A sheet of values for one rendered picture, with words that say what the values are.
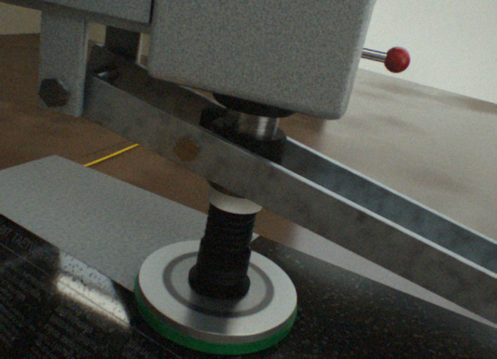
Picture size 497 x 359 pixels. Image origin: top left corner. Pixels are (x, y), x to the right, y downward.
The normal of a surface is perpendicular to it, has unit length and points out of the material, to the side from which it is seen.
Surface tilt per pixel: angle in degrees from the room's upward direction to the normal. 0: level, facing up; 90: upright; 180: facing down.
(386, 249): 90
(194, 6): 90
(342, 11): 90
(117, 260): 0
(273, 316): 0
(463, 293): 90
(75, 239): 0
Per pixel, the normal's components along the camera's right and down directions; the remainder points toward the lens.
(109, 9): -0.19, 0.33
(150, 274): 0.18, -0.91
